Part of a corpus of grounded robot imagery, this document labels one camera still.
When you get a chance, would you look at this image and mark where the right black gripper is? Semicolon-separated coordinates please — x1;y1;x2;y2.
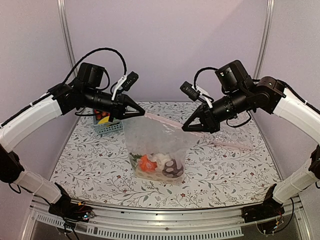
183;86;250;133

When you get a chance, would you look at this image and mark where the yellow pepper toy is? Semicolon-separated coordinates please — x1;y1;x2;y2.
98;116;110;125

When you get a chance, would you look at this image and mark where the white daikon radish toy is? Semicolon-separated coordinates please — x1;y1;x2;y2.
128;152;142;175

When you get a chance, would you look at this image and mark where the left aluminium frame post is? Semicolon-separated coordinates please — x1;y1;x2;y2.
56;0;76;67

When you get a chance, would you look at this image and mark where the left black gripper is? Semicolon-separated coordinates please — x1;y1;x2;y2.
83;86;145;122

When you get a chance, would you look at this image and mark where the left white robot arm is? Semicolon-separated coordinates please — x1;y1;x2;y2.
0;63;145;217

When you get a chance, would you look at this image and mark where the red cherry tomatoes toy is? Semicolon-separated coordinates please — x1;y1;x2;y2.
93;109;110;121

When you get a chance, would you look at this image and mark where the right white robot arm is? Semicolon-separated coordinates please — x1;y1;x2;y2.
180;60;320;218

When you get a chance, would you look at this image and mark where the clear zip bag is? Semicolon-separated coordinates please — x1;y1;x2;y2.
122;113;203;186
206;122;253;150

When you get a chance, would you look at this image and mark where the right aluminium frame post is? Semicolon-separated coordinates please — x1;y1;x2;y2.
253;0;276;79

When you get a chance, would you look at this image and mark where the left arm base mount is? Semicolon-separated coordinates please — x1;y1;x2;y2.
48;183;95;222

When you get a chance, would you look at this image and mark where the light blue plastic basket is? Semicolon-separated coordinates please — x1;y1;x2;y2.
92;109;123;135

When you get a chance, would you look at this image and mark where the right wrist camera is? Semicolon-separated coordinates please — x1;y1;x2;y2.
179;81;214;109

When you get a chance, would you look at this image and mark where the floral patterned table mat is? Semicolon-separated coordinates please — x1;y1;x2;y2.
50;113;280;209

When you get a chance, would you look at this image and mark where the aluminium frame post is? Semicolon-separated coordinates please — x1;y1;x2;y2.
56;0;76;67
253;0;276;79

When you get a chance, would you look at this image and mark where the orange pepper toy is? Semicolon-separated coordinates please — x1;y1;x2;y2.
138;154;158;173

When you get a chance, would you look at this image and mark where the front aluminium rail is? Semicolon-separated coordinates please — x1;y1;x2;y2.
22;197;313;240

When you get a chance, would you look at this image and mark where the dark red apple toy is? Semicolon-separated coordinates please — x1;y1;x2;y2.
162;159;185;179

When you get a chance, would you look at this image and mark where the white garlic toy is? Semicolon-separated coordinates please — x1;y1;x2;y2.
150;153;172;169

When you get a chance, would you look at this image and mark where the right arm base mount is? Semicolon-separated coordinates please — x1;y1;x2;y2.
241;184;285;235

